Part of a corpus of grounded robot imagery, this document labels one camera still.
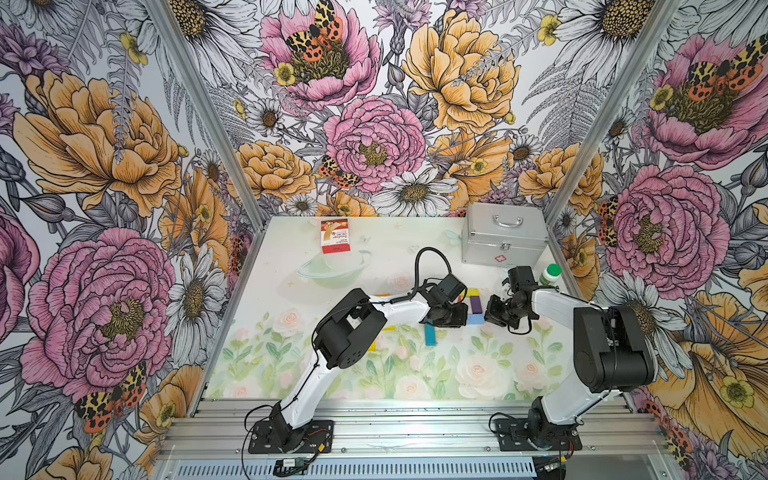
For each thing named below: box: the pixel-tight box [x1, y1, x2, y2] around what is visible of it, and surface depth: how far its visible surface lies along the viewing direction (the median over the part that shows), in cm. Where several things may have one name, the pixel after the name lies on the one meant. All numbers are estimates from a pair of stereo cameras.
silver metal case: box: [462, 202, 549, 267], surface depth 103 cm
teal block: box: [425, 324, 437, 347], surface depth 93 cm
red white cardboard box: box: [321, 218, 351, 255], surface depth 114 cm
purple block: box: [470, 296, 483, 314], surface depth 100 cm
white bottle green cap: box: [539, 263, 563, 286], surface depth 98 cm
